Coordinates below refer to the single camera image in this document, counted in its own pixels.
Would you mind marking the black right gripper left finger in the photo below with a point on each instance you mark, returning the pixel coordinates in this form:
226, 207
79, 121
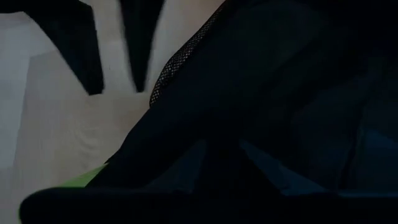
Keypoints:
186, 171

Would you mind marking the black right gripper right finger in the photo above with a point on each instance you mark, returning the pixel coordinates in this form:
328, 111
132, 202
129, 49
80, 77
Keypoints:
280, 177

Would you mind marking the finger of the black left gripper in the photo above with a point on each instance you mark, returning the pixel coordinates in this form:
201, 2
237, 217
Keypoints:
141, 37
77, 40

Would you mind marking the black backpack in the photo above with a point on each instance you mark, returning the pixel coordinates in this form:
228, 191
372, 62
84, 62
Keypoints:
280, 77

